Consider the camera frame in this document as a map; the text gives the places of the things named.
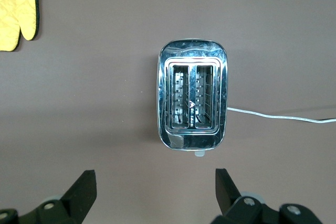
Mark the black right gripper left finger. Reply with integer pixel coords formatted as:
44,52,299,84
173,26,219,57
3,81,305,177
0,169,98,224

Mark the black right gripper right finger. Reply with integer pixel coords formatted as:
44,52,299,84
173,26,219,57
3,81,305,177
211,168,324,224

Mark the chrome and beige toaster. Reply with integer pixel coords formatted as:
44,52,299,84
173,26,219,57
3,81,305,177
156,38,228,158

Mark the brown table cover sheet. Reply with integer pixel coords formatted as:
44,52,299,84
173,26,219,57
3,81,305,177
0,0,336,224

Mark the yellow quilted oven mitt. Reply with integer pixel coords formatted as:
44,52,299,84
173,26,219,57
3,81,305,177
0,0,40,52

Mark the white toaster power cable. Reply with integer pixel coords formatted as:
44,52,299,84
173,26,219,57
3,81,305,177
226,106,336,124

